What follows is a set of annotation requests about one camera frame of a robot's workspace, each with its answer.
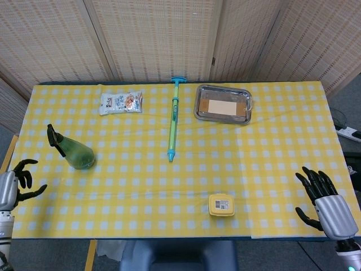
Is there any green spray bottle black trigger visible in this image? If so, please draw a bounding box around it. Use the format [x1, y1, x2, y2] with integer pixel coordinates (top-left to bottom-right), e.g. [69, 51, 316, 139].
[46, 123, 95, 170]

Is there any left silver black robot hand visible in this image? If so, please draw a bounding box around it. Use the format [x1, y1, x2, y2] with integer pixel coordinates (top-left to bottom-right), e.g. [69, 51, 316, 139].
[0, 159, 48, 211]

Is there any stainless steel tray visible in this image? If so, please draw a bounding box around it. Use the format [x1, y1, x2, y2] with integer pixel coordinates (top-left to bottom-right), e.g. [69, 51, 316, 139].
[193, 84, 254, 126]

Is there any bamboo folding screen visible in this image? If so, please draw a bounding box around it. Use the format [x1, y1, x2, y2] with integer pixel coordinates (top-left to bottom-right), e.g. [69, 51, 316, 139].
[0, 0, 361, 133]

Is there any brown beige card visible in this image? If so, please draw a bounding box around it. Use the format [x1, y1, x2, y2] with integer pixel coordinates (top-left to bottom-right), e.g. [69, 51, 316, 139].
[198, 97, 246, 117]

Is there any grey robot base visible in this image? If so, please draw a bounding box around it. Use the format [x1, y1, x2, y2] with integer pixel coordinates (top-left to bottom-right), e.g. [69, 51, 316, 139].
[119, 239, 239, 271]

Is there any yellow lidded plastic box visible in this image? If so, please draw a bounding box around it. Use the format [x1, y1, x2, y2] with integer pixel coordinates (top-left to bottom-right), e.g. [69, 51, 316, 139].
[208, 193, 235, 217]

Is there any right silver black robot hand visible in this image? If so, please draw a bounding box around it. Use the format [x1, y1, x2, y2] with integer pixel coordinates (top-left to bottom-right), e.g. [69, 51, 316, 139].
[294, 166, 360, 241]

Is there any green blue water pump toy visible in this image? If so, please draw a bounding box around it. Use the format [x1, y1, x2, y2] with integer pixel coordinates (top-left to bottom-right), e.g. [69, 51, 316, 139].
[167, 76, 188, 163]

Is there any yellow wooden bar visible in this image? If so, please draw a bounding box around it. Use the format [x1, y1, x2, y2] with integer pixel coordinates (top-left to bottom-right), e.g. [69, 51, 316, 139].
[84, 239, 98, 271]

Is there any white power strip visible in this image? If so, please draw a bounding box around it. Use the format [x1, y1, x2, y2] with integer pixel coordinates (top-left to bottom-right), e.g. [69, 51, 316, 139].
[335, 126, 361, 142]

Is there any white snack packet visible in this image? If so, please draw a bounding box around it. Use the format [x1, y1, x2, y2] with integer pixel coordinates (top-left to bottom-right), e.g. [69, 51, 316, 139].
[98, 91, 143, 116]

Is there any yellow white checkered tablecloth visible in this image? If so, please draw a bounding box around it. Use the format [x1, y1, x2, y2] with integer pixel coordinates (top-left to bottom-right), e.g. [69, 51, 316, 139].
[0, 80, 353, 239]

